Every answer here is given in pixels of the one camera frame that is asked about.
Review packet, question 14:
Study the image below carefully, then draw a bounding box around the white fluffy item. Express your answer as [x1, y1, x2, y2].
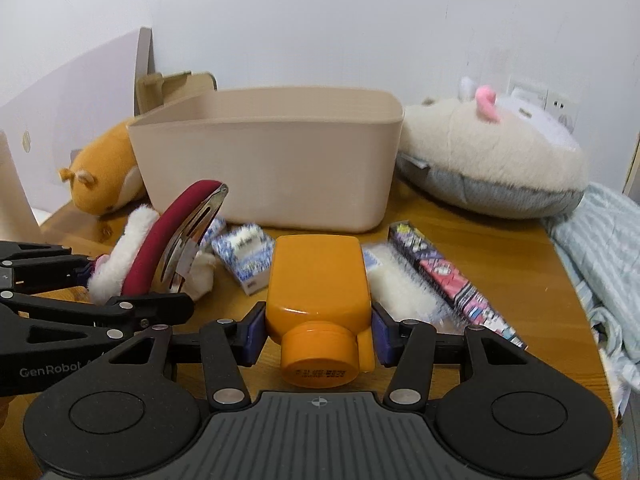
[361, 242, 446, 333]

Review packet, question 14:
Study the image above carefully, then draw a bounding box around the pale lilac board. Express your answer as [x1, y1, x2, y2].
[0, 26, 157, 213]

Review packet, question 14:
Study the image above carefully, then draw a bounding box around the red hair clip white plush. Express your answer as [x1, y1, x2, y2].
[87, 180, 230, 307]

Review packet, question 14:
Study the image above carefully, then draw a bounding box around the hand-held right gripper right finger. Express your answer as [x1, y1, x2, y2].
[371, 303, 531, 407]

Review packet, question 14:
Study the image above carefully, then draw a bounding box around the pale blue striped cloth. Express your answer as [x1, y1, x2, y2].
[545, 182, 640, 411]

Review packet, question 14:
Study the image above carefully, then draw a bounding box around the orange hamster plush toy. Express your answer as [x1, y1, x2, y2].
[59, 119, 148, 218]

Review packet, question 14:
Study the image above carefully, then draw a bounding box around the long patterned black pink box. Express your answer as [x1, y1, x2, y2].
[389, 220, 528, 351]

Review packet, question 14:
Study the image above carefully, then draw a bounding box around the light wooden frame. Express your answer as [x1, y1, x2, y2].
[621, 132, 640, 196]

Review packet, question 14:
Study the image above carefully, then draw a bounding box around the orange plastic bottle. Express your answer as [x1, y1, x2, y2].
[265, 235, 375, 389]

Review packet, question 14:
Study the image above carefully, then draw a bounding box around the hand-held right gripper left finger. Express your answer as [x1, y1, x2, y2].
[107, 301, 267, 407]

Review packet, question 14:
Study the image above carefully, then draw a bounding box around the cream plush toy pink ear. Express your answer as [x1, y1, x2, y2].
[395, 76, 590, 220]

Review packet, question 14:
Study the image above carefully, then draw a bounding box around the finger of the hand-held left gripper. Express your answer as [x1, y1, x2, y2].
[0, 290, 195, 356]
[0, 241, 97, 295]

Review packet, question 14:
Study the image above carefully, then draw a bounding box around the blue white tissue pack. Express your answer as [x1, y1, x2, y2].
[211, 217, 276, 296]

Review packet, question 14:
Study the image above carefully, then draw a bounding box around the beige plastic container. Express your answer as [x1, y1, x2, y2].
[127, 87, 405, 234]

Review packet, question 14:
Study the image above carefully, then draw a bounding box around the plywood stand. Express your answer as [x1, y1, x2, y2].
[135, 71, 218, 117]

